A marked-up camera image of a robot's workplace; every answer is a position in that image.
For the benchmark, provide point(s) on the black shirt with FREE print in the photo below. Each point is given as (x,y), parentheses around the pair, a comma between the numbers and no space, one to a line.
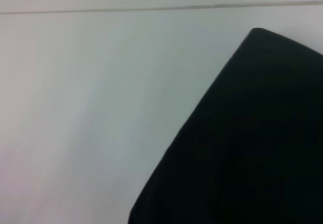
(239,145)

